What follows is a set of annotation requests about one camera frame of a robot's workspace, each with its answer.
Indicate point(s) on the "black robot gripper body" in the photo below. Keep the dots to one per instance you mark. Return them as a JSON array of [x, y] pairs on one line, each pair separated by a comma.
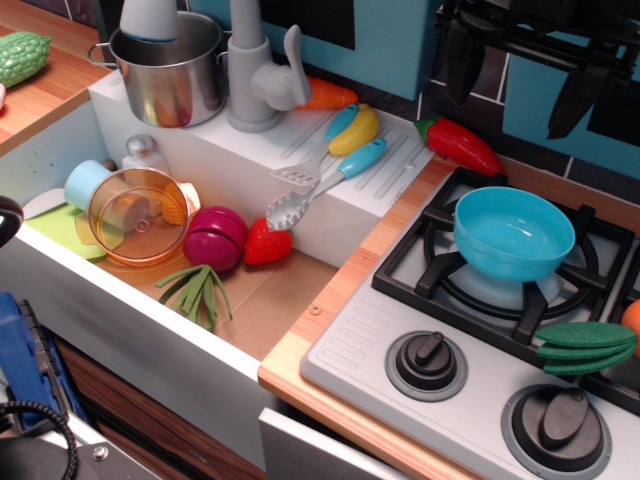
[[563, 34]]

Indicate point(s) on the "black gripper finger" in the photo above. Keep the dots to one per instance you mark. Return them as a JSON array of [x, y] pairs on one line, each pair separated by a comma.
[[464, 58], [578, 94]]

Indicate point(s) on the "blue plastic bowl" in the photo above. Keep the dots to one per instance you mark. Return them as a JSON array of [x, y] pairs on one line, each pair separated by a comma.
[[510, 234]]

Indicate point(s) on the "orange transparent plastic bowl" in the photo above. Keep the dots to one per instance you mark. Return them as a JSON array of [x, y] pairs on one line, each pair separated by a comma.
[[124, 217]]

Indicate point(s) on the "red toy chili pepper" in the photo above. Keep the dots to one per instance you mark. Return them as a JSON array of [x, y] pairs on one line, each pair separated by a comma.
[[448, 138]]

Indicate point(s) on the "yellow toy banana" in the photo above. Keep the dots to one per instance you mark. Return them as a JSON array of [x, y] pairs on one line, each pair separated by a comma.
[[362, 130]]

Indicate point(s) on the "orange toy carrot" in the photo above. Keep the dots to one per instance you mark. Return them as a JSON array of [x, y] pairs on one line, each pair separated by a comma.
[[326, 95]]

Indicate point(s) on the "black stove grate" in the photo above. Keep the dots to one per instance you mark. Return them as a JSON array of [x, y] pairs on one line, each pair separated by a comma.
[[426, 272]]

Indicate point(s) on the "grey toy faucet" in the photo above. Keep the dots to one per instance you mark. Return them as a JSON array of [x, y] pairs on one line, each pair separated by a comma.
[[260, 90]]

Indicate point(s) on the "orange toy fruit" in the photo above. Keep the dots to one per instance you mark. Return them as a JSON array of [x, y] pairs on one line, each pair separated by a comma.
[[631, 317]]

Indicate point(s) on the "green felt leaves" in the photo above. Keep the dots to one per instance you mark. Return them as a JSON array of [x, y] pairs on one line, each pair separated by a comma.
[[573, 349]]

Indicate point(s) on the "grey toy stove top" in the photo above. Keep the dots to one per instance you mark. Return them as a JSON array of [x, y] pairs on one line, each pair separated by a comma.
[[510, 380]]

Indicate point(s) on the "red toy strawberry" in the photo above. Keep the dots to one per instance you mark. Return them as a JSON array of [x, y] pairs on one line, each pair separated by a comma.
[[265, 245]]

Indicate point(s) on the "stainless steel pot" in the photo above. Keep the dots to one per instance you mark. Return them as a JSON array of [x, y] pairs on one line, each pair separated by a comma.
[[175, 84]]

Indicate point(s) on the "left black stove knob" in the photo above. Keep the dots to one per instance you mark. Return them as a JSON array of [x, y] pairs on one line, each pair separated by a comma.
[[426, 366]]

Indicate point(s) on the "black stove knob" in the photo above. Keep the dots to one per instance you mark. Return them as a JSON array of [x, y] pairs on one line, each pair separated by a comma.
[[426, 366], [556, 433]]

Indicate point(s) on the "purple toy onion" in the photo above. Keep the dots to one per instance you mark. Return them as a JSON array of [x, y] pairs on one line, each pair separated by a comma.
[[217, 236]]

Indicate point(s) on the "white blue bottle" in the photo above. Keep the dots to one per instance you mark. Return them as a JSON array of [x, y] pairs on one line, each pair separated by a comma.
[[154, 21]]

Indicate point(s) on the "yellow toy corn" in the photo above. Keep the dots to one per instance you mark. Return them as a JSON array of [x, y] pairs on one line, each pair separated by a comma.
[[174, 210]]

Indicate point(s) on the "right black stove knob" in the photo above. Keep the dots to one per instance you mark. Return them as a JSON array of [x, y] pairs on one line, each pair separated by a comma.
[[556, 433]]

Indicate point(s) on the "white salt shaker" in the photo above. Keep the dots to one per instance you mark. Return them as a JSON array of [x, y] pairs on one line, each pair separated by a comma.
[[142, 153]]

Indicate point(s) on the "white toy sink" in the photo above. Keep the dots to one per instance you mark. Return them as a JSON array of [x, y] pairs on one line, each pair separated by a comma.
[[110, 311]]

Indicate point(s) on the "green felt scallion strips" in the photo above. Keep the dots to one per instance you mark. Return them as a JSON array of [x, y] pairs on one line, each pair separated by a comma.
[[197, 293]]

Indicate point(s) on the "light blue plastic cup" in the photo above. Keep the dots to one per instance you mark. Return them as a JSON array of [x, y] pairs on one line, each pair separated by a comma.
[[82, 182]]

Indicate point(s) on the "green plastic cutting board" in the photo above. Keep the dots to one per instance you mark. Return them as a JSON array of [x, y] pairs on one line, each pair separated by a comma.
[[59, 225]]

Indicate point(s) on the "green toy bitter gourd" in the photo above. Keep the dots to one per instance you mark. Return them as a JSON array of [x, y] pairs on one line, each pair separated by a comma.
[[23, 55]]

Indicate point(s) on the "blue equipment box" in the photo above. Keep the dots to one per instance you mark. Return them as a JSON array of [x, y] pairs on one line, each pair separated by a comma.
[[31, 363]]

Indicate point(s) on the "blue handled slotted spatula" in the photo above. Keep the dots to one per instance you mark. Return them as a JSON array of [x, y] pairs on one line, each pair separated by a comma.
[[307, 173]]

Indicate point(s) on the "blue handled pasta server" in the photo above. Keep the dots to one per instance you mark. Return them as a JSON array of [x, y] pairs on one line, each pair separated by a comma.
[[288, 210]]

